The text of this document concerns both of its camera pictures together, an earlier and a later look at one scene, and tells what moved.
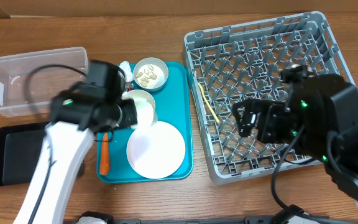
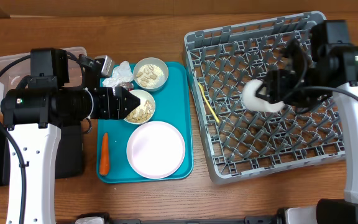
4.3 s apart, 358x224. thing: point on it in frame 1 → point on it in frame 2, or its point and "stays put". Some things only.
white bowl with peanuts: (144, 102) stays put
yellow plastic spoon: (207, 101) stays put
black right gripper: (266, 114) → (276, 87)
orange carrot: (104, 166) stays put
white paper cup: (145, 107) → (251, 101)
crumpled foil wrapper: (128, 86) stays put
